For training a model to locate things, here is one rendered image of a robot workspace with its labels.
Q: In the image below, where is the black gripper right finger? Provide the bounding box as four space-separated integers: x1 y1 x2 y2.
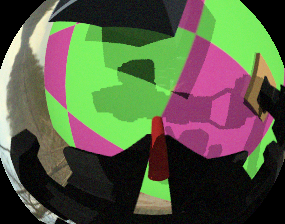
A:
165 135 248 214

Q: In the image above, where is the dark red peg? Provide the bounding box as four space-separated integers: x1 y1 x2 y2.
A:
149 116 170 181

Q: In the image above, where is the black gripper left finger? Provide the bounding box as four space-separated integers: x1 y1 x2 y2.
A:
64 135 151 213

